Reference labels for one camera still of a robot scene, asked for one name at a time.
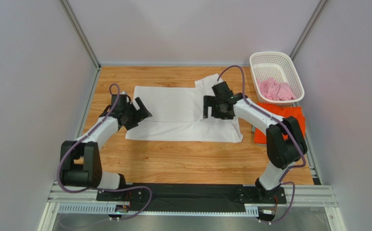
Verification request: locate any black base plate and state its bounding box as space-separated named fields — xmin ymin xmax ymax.
xmin=96 ymin=183 xmax=287 ymax=213

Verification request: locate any aluminium frame rail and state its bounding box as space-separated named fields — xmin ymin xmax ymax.
xmin=48 ymin=182 xmax=338 ymax=217

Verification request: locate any white plastic laundry basket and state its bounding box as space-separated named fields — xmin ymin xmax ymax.
xmin=249 ymin=51 xmax=305 ymax=106

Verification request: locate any left corner aluminium post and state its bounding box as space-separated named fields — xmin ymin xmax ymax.
xmin=59 ymin=0 xmax=101 ymax=71

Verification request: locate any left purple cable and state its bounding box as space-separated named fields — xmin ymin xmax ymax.
xmin=56 ymin=83 xmax=153 ymax=221

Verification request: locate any folded orange t shirt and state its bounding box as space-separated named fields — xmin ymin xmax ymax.
xmin=254 ymin=103 xmax=306 ymax=145

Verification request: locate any pink t shirt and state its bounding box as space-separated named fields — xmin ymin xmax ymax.
xmin=257 ymin=77 xmax=297 ymax=101

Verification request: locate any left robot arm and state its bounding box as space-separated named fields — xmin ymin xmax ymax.
xmin=57 ymin=93 xmax=152 ymax=197

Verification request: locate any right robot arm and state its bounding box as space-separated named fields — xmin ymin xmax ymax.
xmin=203 ymin=82 xmax=308 ymax=197

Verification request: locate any right corner aluminium post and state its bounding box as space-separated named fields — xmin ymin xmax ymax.
xmin=290 ymin=0 xmax=329 ymax=61

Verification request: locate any corner aluminium post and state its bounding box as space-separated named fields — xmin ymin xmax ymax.
xmin=59 ymin=0 xmax=101 ymax=71
xmin=290 ymin=0 xmax=329 ymax=61

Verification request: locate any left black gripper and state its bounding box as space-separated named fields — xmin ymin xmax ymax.
xmin=123 ymin=97 xmax=152 ymax=130

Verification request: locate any white t shirt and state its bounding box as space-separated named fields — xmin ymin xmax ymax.
xmin=126 ymin=74 xmax=244 ymax=143

